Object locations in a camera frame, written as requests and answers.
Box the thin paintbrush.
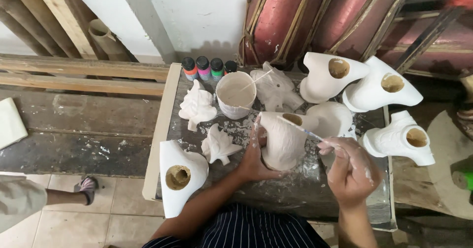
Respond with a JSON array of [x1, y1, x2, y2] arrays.
[[276, 115, 325, 142]]

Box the pink paint bottle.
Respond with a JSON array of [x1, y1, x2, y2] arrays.
[[195, 56, 212, 82]]

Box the green roll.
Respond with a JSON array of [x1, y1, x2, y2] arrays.
[[451, 170, 473, 192]]

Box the red paint bottle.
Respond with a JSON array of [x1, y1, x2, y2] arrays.
[[223, 60, 238, 76]]

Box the person's striped dark apron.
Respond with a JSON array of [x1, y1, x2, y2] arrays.
[[142, 203, 330, 248]]

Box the person's right hand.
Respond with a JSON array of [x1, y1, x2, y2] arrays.
[[317, 136, 383, 209]]

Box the person's left hand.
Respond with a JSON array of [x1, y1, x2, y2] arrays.
[[236, 115, 292, 183]]

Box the large white clay figure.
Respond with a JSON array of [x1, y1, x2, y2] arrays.
[[159, 140, 210, 219], [358, 110, 436, 167], [306, 101, 354, 140], [342, 55, 424, 113], [299, 52, 370, 104]]

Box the small white leaf-shaped figure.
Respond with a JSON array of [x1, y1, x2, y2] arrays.
[[201, 123, 243, 166], [178, 79, 218, 132]]

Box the dark wooden beam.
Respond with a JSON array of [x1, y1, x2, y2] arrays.
[[393, 6, 464, 76]]

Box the dark wooden bench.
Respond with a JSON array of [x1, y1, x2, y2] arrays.
[[0, 53, 171, 179]]

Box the white elephant head figure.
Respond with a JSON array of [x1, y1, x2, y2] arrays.
[[250, 61, 305, 113]]

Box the red drum with rope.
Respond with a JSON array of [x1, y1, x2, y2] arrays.
[[237, 0, 335, 70], [310, 0, 415, 62], [376, 13, 473, 80]]

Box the round wooden disc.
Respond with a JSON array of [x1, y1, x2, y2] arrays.
[[426, 109, 473, 220]]

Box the bamboo tube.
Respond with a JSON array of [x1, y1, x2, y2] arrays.
[[87, 18, 138, 63]]

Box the unpainted beige clay figure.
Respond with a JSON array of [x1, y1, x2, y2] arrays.
[[258, 111, 320, 172]]

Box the leaning wooden planks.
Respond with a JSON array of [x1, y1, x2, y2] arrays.
[[0, 0, 98, 59]]

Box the white flat slab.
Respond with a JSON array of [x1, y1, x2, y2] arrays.
[[0, 97, 29, 151]]

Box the green paint bottle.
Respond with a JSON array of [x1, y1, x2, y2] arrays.
[[210, 58, 225, 83]]

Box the white paint cup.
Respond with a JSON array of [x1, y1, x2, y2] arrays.
[[216, 71, 257, 120]]

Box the paint-stained wooden work board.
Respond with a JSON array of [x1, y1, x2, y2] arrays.
[[142, 63, 398, 232]]

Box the thin wooden stick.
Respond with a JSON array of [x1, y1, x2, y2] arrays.
[[239, 69, 274, 93]]

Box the orange paint bottle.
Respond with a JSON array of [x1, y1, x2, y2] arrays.
[[181, 57, 199, 82]]

